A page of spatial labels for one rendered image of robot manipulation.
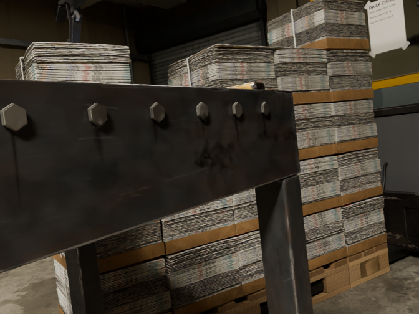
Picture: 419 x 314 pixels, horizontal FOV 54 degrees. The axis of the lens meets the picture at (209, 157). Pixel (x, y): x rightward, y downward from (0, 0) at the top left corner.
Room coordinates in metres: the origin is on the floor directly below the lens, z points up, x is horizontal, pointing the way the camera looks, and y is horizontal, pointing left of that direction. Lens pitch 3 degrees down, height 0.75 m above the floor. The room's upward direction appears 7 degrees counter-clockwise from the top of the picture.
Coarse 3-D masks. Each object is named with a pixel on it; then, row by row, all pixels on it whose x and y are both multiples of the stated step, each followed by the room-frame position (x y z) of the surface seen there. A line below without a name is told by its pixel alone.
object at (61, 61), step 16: (32, 48) 1.16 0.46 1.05; (48, 48) 1.18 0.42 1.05; (64, 48) 1.20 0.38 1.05; (80, 48) 1.22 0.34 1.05; (96, 48) 1.24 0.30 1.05; (112, 48) 1.27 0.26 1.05; (128, 48) 1.30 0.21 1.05; (32, 64) 1.20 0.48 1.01; (48, 64) 1.17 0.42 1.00; (64, 64) 1.20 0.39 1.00; (80, 64) 1.22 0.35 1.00; (96, 64) 1.25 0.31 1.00; (112, 64) 1.27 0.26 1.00; (128, 64) 1.30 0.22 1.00; (48, 80) 1.17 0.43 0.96; (64, 80) 1.19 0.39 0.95; (80, 80) 1.22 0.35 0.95; (96, 80) 1.24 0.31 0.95; (112, 80) 1.27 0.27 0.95; (128, 80) 1.30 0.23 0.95
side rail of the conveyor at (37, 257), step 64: (0, 128) 0.26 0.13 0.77; (64, 128) 0.29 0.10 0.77; (128, 128) 0.34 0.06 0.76; (192, 128) 0.40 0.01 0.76; (256, 128) 0.50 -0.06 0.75; (0, 192) 0.25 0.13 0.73; (64, 192) 0.29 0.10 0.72; (128, 192) 0.33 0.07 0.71; (192, 192) 0.39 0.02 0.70; (0, 256) 0.25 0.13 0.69
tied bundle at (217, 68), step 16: (224, 48) 1.50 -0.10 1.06; (176, 64) 1.72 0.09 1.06; (192, 64) 1.62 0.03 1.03; (208, 64) 1.52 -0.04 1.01; (224, 64) 1.50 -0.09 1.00; (240, 64) 1.54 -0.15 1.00; (256, 64) 1.58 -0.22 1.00; (272, 64) 1.63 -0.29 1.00; (176, 80) 1.73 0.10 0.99; (192, 80) 1.63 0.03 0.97; (208, 80) 1.53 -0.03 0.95; (224, 80) 1.49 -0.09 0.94; (240, 80) 1.53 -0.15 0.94; (256, 80) 1.58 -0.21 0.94; (272, 80) 1.62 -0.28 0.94
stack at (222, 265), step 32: (320, 128) 1.75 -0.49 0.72; (320, 160) 1.73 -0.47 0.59; (320, 192) 1.72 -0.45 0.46; (160, 224) 1.36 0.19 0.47; (192, 224) 1.39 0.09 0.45; (224, 224) 1.46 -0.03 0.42; (320, 224) 1.71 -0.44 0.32; (64, 256) 1.30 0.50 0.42; (160, 256) 1.38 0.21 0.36; (192, 256) 1.37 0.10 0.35; (224, 256) 1.45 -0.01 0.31; (256, 256) 1.52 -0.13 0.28; (64, 288) 1.36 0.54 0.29; (128, 288) 1.26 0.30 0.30; (160, 288) 1.31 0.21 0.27; (192, 288) 1.37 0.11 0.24; (224, 288) 1.45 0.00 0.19
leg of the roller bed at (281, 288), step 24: (264, 192) 0.57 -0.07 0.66; (288, 192) 0.55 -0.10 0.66; (264, 216) 0.57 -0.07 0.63; (288, 216) 0.55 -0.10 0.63; (264, 240) 0.57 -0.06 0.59; (288, 240) 0.55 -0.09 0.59; (264, 264) 0.58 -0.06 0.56; (288, 264) 0.55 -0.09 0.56; (288, 288) 0.56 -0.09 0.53; (288, 312) 0.56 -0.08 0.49; (312, 312) 0.58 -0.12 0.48
